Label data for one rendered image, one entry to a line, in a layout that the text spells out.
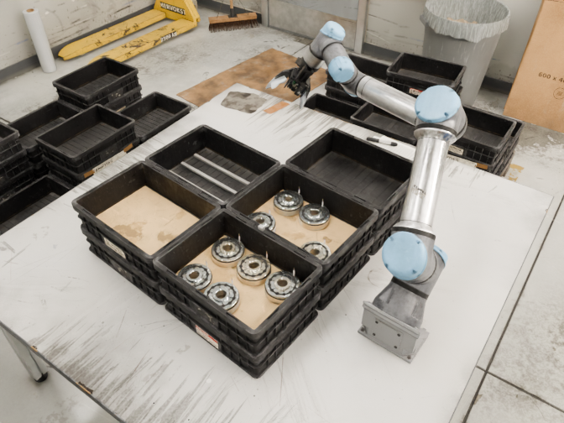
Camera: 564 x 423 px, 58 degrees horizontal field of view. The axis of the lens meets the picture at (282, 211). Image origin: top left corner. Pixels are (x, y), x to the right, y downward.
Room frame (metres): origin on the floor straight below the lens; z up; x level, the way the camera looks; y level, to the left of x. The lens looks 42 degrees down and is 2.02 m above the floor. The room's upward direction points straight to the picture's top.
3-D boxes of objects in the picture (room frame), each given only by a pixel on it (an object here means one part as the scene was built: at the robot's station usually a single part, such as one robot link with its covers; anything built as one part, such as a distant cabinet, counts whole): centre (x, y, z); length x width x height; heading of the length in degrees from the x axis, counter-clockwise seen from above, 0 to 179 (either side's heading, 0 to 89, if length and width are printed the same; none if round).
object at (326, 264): (1.21, -0.06, 0.92); 0.40 x 0.30 x 0.02; 51
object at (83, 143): (2.17, 0.98, 0.37); 0.40 x 0.30 x 0.45; 145
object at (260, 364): (0.97, 0.13, 0.76); 0.40 x 0.30 x 0.12; 51
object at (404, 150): (1.78, -0.50, 0.70); 0.33 x 0.23 x 0.01; 55
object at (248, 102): (2.25, 0.20, 0.71); 0.22 x 0.19 x 0.01; 55
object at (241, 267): (1.02, 0.08, 0.86); 0.10 x 0.10 x 0.01
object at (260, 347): (0.97, 0.13, 0.87); 0.40 x 0.30 x 0.11; 51
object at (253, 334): (0.97, 0.13, 0.92); 0.40 x 0.30 x 0.02; 51
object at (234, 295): (0.92, 0.17, 0.86); 0.10 x 0.10 x 0.01
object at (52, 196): (1.84, 1.21, 0.26); 0.40 x 0.30 x 0.23; 145
